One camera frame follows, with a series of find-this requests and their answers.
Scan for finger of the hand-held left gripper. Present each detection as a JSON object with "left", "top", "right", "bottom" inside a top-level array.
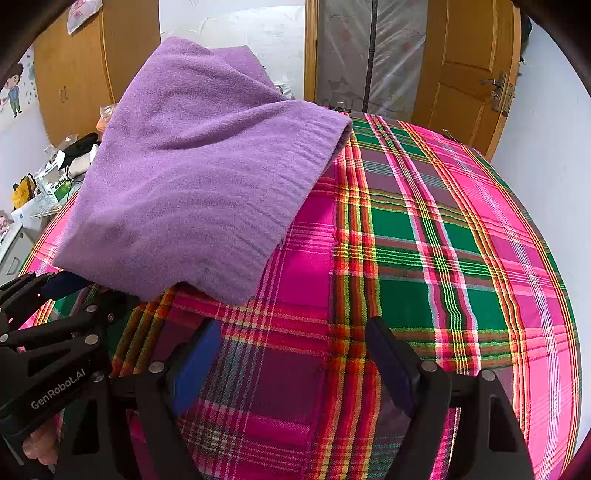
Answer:
[
  {"left": 0, "top": 271, "right": 89, "bottom": 325},
  {"left": 0, "top": 292, "right": 139, "bottom": 365}
]

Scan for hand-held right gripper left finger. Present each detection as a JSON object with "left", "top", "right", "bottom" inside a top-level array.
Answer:
[{"left": 54, "top": 318, "right": 223, "bottom": 480}]

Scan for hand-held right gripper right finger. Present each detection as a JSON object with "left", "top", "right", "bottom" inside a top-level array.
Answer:
[{"left": 365, "top": 316, "right": 536, "bottom": 480}]

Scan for purple fleece blanket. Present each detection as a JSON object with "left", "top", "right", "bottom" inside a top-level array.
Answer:
[{"left": 53, "top": 37, "right": 354, "bottom": 308}]

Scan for person's left hand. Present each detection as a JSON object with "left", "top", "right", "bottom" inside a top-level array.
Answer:
[{"left": 23, "top": 418, "right": 62, "bottom": 467}]

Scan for white drawer cabinet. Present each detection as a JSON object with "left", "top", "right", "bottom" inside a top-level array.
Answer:
[{"left": 0, "top": 222, "right": 35, "bottom": 282}]

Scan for green white carton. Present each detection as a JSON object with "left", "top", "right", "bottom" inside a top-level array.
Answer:
[{"left": 46, "top": 178, "right": 72, "bottom": 201}]

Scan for yellow paper bag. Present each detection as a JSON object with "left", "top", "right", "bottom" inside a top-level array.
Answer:
[{"left": 11, "top": 173, "right": 38, "bottom": 209}]

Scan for pink plaid bed sheet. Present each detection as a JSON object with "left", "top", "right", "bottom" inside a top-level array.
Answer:
[{"left": 18, "top": 108, "right": 583, "bottom": 480}]

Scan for black pouch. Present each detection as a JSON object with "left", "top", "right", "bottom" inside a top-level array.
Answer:
[{"left": 59, "top": 132, "right": 100, "bottom": 168}]

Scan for bag of oranges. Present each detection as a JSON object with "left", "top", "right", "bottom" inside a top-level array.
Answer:
[{"left": 96, "top": 104, "right": 118, "bottom": 134}]

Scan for wooden wardrobe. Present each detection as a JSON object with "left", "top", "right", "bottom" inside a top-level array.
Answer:
[{"left": 32, "top": 0, "right": 161, "bottom": 146}]

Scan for metal door lock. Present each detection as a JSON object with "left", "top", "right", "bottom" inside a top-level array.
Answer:
[{"left": 480, "top": 71, "right": 515, "bottom": 116}]

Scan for wooden door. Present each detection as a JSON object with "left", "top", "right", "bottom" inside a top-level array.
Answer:
[{"left": 411, "top": 0, "right": 522, "bottom": 160}]

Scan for plastic door curtain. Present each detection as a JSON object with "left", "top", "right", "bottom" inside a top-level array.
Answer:
[{"left": 318, "top": 0, "right": 428, "bottom": 112}]

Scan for black hanging bag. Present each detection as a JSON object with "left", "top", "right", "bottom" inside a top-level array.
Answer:
[{"left": 519, "top": 14, "right": 535, "bottom": 63}]

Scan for cartoon wall sticker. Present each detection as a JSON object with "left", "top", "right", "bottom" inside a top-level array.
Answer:
[{"left": 0, "top": 51, "right": 35, "bottom": 121}]

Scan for wooden door frame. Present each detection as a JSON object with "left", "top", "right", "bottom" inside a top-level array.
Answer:
[{"left": 304, "top": 0, "right": 320, "bottom": 104}]

